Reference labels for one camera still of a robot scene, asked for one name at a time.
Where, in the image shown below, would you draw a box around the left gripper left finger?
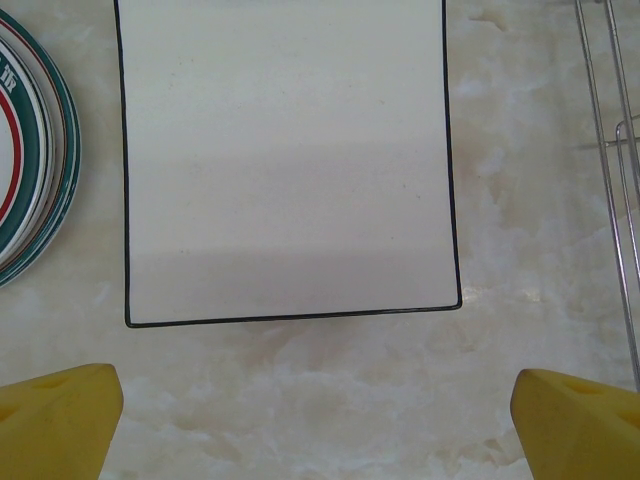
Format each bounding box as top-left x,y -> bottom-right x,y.
0,363 -> 125,480

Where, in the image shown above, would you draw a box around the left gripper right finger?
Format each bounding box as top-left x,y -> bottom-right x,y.
509,368 -> 640,480

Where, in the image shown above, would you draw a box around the orange sunburst round plate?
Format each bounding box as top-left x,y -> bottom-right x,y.
0,7 -> 83,290

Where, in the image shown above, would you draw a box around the green red ringed round plate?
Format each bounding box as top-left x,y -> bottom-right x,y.
0,29 -> 56,276

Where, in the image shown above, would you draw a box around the metal wire dish rack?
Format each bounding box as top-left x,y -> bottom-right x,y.
573,0 -> 640,396

